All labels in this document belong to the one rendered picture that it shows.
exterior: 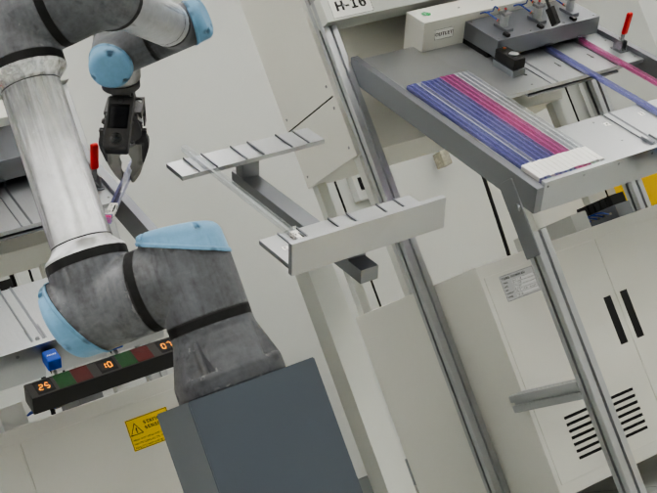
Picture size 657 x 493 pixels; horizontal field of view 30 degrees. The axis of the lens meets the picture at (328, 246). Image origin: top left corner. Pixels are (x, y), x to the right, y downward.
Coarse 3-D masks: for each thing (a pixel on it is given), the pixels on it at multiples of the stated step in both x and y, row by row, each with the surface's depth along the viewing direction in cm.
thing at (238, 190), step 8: (184, 152) 253; (192, 152) 252; (200, 160) 248; (208, 168) 245; (216, 168) 245; (216, 176) 243; (224, 176) 242; (224, 184) 241; (232, 184) 239; (240, 192) 236; (248, 200) 234; (256, 200) 234; (256, 208) 232; (264, 208) 231; (264, 216) 230; (272, 216) 228; (280, 224) 226; (288, 224) 226; (288, 232) 224
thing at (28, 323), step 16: (16, 288) 220; (32, 288) 220; (0, 304) 216; (16, 304) 216; (32, 304) 216; (0, 320) 212; (16, 320) 213; (32, 320) 212; (0, 336) 209; (16, 336) 209; (32, 336) 209
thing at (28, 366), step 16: (48, 336) 206; (160, 336) 218; (0, 352) 202; (16, 352) 202; (32, 352) 204; (64, 352) 208; (112, 352) 214; (0, 368) 202; (16, 368) 204; (32, 368) 206; (64, 368) 210; (0, 384) 204; (16, 384) 206
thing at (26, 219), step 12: (12, 180) 250; (24, 180) 251; (0, 192) 246; (12, 192) 247; (24, 192) 247; (108, 192) 248; (0, 204) 243; (12, 204) 243; (24, 204) 243; (108, 204) 245; (0, 216) 239; (12, 216) 239; (24, 216) 240; (36, 216) 240; (0, 228) 236; (12, 228) 236; (24, 228) 237; (36, 228) 244; (0, 240) 240
